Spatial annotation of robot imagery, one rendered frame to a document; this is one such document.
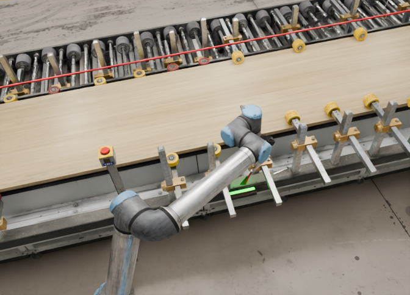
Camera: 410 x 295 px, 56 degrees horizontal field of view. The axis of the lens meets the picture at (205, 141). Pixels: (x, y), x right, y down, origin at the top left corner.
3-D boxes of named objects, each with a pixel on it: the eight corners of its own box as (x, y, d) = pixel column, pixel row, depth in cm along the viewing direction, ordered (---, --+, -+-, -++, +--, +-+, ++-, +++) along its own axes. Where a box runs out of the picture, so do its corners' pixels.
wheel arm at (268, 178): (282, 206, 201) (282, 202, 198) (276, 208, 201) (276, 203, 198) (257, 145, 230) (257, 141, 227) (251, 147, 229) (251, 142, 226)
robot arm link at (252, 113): (236, 110, 172) (251, 99, 176) (236, 128, 181) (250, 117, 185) (252, 120, 167) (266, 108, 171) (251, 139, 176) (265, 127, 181)
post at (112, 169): (133, 210, 220) (113, 163, 186) (124, 212, 220) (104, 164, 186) (132, 203, 223) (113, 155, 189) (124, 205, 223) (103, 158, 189)
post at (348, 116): (336, 168, 235) (354, 113, 199) (330, 169, 235) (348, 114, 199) (334, 163, 237) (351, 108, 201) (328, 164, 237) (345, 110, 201)
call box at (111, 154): (116, 165, 186) (113, 155, 180) (102, 168, 185) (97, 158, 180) (116, 154, 191) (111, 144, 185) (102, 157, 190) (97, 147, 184)
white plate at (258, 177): (272, 180, 228) (273, 170, 220) (230, 189, 225) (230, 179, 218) (272, 179, 228) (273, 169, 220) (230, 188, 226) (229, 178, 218)
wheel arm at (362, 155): (376, 174, 198) (377, 170, 195) (369, 175, 198) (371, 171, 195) (334, 109, 231) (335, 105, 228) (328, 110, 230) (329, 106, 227)
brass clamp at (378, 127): (399, 130, 218) (402, 124, 214) (377, 135, 216) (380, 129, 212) (393, 122, 222) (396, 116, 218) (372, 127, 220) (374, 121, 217)
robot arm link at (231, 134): (236, 139, 161) (255, 124, 167) (217, 126, 167) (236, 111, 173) (236, 153, 169) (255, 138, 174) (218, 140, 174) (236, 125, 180)
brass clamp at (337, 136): (358, 139, 215) (360, 133, 211) (335, 144, 214) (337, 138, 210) (353, 131, 219) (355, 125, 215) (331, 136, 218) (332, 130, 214)
